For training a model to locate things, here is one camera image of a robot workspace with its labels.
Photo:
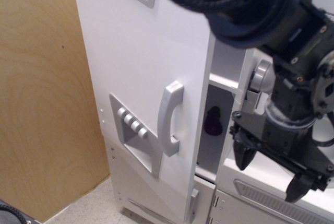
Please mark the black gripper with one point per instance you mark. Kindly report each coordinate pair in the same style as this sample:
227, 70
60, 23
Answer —
289, 145

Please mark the silver fridge door handle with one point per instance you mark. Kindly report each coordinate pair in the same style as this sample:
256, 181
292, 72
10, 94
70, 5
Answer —
171, 98

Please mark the white toy fridge door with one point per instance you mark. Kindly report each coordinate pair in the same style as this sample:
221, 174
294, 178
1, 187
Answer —
134, 52

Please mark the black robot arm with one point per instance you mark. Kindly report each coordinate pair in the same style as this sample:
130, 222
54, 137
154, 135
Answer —
299, 38

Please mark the silver door hinge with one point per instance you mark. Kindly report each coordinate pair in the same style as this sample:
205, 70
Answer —
215, 201

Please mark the silver toy sink basin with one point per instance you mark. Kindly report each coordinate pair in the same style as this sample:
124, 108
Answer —
323, 132

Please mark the purple toy eggplant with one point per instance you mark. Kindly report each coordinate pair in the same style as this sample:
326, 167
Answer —
212, 124

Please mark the grey toy telephone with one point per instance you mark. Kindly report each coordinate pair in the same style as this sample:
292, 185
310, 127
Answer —
260, 88

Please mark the white lower freezer door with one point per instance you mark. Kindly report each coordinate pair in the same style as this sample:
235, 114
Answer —
134, 193

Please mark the silver ice dispenser panel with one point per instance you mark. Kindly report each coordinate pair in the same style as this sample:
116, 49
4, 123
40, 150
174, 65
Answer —
136, 137

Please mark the wooden plywood board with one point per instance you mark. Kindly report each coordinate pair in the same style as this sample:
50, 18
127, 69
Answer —
52, 149

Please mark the silver lower door handle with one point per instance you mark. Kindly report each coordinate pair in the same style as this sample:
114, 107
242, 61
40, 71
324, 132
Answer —
193, 204

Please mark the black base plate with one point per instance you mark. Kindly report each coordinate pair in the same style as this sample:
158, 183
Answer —
11, 215

